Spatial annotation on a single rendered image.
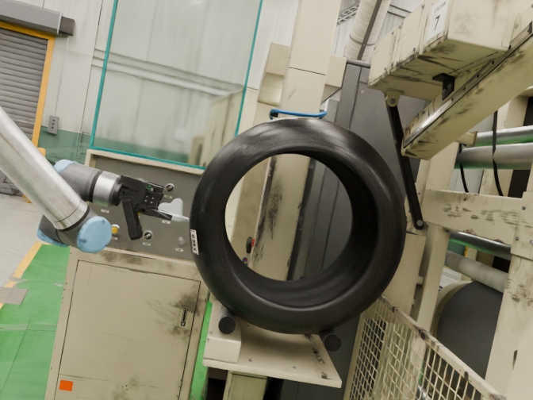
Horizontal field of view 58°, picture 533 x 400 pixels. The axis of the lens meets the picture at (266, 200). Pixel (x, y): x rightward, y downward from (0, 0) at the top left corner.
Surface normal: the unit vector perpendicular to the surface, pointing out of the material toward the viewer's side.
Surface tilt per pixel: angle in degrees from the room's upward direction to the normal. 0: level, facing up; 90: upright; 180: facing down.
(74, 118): 90
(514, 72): 162
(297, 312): 100
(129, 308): 90
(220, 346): 90
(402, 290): 90
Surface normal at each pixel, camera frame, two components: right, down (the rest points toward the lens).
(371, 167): 0.20, -0.06
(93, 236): 0.80, 0.21
